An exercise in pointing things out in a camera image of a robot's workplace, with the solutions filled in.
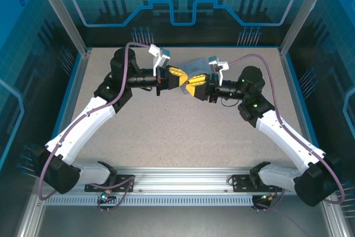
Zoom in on blue pink printed box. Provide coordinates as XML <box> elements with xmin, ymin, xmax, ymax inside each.
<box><xmin>179</xmin><ymin>57</ymin><xmax>212</xmax><ymax>95</ymax></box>

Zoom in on small connector with green light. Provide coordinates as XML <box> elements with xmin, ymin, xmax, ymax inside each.
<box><xmin>97</xmin><ymin>189</ymin><xmax>116</xmax><ymax>204</ymax></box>

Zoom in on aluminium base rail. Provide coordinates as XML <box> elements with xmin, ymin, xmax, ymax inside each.
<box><xmin>83</xmin><ymin>165</ymin><xmax>281</xmax><ymax>194</ymax></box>

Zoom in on aluminium frame post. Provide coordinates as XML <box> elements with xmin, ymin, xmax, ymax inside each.
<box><xmin>278</xmin><ymin>0</ymin><xmax>334</xmax><ymax>54</ymax></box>
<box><xmin>30</xmin><ymin>0</ymin><xmax>93</xmax><ymax>54</ymax></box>

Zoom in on slotted grey cable duct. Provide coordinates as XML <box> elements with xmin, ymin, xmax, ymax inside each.
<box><xmin>43</xmin><ymin>194</ymin><xmax>255</xmax><ymax>206</ymax></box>

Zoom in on small connector with orange wires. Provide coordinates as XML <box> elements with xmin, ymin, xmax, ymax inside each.
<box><xmin>253</xmin><ymin>191</ymin><xmax>279</xmax><ymax>204</ymax></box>

